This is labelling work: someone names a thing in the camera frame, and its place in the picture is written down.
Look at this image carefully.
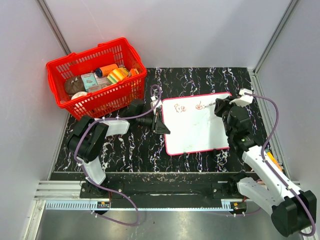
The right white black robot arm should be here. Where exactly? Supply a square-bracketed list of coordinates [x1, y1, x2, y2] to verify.
[214, 96, 317, 237]

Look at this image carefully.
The yellow green striped package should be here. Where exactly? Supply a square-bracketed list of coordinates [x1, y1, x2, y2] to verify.
[107, 67, 129, 85]

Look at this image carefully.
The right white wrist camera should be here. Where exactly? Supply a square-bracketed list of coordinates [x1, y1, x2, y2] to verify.
[229, 88, 254, 107]

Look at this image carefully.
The pink framed whiteboard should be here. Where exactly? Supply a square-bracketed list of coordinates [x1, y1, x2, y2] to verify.
[162, 92, 231, 156]

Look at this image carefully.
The orange small package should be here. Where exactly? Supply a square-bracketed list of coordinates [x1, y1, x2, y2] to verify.
[127, 68, 139, 78]

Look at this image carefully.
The red plastic shopping basket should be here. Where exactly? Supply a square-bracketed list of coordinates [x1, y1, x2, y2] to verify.
[46, 37, 147, 120]

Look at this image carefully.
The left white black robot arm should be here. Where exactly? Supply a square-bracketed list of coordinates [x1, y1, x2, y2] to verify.
[66, 99, 171, 198]

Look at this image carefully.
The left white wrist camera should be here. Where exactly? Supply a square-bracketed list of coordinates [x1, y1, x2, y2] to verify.
[150, 96, 163, 109]

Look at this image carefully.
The aluminium rail frame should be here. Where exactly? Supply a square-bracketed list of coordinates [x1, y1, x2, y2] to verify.
[23, 180, 307, 240]

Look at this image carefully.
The pink white small box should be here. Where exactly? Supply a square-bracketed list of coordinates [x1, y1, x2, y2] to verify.
[88, 75, 112, 93]

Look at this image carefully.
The brown round bread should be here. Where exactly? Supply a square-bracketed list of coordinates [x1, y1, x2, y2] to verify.
[64, 75, 85, 96]

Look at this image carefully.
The teal small box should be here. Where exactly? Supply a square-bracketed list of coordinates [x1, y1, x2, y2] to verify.
[80, 72, 97, 92]

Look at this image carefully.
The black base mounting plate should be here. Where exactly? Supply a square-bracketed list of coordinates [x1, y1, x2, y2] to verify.
[80, 172, 258, 210]

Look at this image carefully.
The orange blue cylinder can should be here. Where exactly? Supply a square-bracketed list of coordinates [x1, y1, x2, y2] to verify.
[94, 63, 118, 78]

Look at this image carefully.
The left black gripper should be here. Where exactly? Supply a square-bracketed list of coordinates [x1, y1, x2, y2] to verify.
[136, 111, 170, 135]

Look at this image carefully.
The red whiteboard marker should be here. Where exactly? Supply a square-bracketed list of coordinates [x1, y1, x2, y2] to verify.
[203, 102, 216, 108]

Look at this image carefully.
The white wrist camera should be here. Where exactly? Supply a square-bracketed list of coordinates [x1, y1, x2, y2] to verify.
[150, 96, 163, 109]
[229, 88, 254, 107]

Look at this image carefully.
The white round lid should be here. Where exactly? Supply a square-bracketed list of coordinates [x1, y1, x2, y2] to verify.
[71, 91, 88, 100]

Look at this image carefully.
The orange yellow tag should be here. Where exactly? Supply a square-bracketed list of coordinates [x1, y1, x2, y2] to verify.
[265, 148, 283, 172]

